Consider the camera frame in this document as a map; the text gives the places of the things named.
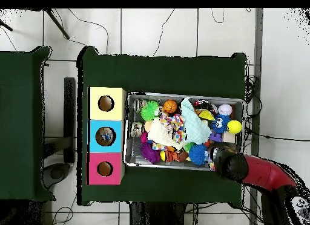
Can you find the multicolour patterned fabric bow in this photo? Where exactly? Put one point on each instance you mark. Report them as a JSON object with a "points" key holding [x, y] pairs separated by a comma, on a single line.
{"points": [[174, 125]]}

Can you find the mint waffle cloth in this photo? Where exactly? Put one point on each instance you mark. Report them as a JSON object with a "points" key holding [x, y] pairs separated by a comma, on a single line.
{"points": [[195, 128]]}

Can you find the crushed clear bottle blue label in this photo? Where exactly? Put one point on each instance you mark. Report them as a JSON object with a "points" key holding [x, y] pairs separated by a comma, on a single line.
{"points": [[110, 133]]}

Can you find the multicolour dotted fabric scrap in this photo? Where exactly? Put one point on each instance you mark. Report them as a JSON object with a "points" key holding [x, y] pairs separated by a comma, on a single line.
{"points": [[212, 166]]}

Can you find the yellow plastic ball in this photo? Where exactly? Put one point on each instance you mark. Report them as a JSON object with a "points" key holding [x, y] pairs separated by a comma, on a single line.
{"points": [[234, 127]]}

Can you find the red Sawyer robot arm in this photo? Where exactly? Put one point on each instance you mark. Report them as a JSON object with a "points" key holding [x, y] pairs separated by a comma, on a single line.
{"points": [[266, 173]]}

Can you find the shallow mesh bin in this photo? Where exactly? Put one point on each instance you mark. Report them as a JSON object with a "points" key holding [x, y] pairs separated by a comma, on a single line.
{"points": [[135, 159]]}

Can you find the wooden box with three holes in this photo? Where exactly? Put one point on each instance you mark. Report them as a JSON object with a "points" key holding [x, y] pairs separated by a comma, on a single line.
{"points": [[118, 147]]}

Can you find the green spiky ball toy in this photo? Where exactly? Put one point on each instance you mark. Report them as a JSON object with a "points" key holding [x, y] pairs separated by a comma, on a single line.
{"points": [[149, 110]]}

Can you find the cream waffle cloth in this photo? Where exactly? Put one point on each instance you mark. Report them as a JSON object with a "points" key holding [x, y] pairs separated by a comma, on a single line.
{"points": [[156, 133]]}

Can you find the orange toy basketball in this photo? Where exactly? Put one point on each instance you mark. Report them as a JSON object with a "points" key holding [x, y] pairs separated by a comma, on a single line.
{"points": [[170, 106]]}

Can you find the dark green tablecloth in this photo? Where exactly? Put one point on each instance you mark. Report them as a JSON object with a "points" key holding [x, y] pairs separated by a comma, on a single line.
{"points": [[157, 75], [21, 113]]}

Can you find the yellow cheese wedge toy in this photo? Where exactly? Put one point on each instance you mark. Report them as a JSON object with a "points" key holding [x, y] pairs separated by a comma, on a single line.
{"points": [[207, 115]]}

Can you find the small blue spiky ball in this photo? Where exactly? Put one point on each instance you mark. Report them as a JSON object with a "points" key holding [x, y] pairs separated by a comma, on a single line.
{"points": [[198, 154]]}

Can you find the blue spiky ball with eyes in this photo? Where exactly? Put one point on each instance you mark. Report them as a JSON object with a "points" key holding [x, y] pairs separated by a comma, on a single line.
{"points": [[219, 123]]}

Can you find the white toy baseball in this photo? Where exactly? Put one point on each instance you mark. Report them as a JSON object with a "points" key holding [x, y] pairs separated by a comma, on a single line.
{"points": [[225, 109]]}

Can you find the black upright panel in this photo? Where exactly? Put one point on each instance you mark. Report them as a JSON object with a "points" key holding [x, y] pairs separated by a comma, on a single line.
{"points": [[69, 108]]}

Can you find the grey rounded base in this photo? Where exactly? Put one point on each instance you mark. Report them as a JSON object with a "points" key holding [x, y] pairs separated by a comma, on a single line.
{"points": [[57, 174]]}

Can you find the long black tripod leg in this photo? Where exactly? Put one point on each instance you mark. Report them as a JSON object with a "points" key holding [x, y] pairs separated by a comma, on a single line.
{"points": [[58, 25]]}

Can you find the short black tripod leg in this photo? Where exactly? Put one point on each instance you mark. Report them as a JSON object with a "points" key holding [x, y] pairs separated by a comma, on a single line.
{"points": [[6, 25]]}

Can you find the grey floor rail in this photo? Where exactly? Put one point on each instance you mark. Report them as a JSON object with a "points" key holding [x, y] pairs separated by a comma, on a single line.
{"points": [[258, 41]]}

